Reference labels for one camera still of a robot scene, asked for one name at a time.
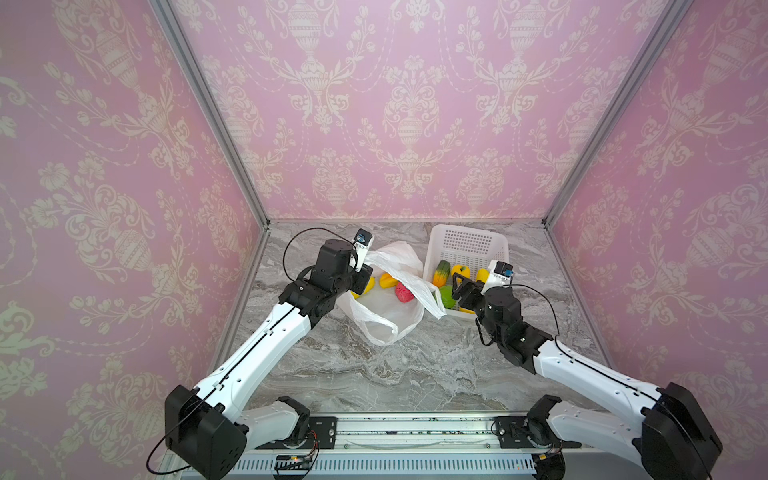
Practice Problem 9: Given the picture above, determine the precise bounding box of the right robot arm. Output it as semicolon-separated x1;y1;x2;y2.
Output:
451;265;723;479

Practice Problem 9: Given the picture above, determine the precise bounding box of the white perforated plastic basket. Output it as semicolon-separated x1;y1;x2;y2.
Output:
422;225;511;282

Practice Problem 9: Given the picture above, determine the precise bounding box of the white plastic bag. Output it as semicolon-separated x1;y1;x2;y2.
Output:
336;241;447;346

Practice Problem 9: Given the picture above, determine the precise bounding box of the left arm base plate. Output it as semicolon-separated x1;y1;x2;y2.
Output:
257;416;338;450

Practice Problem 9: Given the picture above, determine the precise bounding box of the red fruit toy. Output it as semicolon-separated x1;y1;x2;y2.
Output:
395;282;415;304

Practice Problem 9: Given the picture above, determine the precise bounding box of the green pepper toy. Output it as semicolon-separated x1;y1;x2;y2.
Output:
439;284;456;310

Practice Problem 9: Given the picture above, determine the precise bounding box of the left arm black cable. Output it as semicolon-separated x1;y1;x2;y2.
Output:
145;226;358;476

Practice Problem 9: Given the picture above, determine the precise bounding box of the green yellow mango toy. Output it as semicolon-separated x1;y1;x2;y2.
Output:
432;260;452;288

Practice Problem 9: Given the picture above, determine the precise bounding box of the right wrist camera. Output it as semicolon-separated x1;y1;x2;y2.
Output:
482;260;514;295

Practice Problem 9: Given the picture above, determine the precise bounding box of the white vent grille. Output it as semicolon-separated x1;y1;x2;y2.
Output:
227;451;537;479

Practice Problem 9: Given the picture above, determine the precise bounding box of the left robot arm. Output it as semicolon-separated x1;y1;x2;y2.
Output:
163;229;373;479

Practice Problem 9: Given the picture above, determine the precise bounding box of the right aluminium corner post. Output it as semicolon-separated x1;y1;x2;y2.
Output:
542;0;693;232

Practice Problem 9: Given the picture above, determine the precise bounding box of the yellow banana toy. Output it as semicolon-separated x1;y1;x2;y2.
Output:
352;276;376;299

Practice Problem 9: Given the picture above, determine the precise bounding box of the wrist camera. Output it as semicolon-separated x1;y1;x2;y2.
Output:
482;260;514;295
353;228;374;272

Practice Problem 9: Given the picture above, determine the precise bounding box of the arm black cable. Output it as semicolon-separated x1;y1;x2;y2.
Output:
145;226;358;476
509;283;715;480

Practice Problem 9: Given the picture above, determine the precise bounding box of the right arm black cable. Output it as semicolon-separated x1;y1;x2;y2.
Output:
509;283;715;480

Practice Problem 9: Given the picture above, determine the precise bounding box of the aluminium front rail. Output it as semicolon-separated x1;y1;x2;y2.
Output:
161;410;670;454

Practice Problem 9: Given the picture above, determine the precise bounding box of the yellow bell pepper toy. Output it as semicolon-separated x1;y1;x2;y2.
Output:
451;264;472;279

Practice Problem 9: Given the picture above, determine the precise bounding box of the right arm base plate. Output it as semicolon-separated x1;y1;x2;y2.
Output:
490;416;582;452

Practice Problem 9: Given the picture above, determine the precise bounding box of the left aluminium corner post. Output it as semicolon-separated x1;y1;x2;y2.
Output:
149;0;270;230

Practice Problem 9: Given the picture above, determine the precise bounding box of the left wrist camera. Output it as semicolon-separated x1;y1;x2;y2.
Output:
353;228;374;272

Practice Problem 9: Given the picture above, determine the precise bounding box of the aluminium corner post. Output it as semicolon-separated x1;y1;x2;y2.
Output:
149;0;270;230
542;0;693;232

